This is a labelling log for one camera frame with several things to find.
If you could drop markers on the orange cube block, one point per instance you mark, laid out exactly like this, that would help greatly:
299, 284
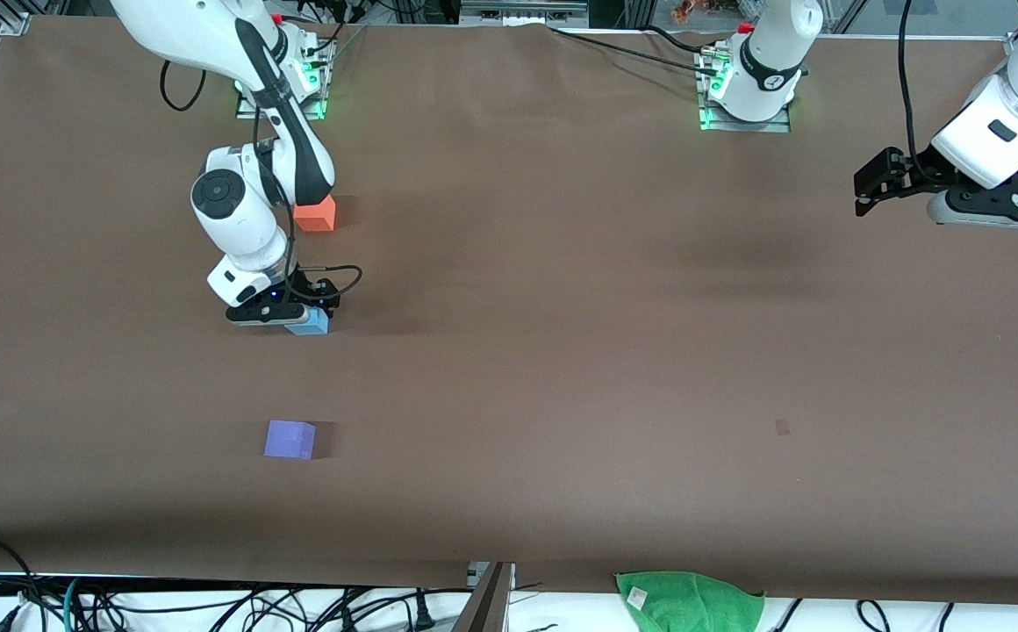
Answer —
320, 218

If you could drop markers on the green microfibre cloth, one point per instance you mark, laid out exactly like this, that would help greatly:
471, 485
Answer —
689, 604

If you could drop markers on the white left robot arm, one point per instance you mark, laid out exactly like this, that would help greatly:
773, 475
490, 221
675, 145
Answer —
1009, 105

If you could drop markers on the light blue cube block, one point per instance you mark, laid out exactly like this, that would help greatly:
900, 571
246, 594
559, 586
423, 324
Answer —
311, 326

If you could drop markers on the orange background objects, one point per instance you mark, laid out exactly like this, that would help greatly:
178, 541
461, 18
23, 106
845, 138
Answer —
702, 9

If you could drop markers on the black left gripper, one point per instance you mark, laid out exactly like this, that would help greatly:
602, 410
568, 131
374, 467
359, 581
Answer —
923, 166

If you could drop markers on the grey metal post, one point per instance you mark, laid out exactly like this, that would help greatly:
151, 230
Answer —
487, 606

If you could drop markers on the purple cube block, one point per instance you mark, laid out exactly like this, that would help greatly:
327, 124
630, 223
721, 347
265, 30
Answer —
290, 439

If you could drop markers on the aluminium frame corner bracket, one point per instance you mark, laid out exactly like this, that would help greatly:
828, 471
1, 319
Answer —
1014, 39
13, 22

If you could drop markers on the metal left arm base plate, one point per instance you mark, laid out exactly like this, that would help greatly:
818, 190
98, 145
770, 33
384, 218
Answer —
768, 127

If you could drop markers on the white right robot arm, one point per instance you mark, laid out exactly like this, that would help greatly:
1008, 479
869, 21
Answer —
237, 211

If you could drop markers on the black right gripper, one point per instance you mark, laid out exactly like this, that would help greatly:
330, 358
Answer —
304, 285

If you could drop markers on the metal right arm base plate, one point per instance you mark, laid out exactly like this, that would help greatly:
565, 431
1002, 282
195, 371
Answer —
247, 113

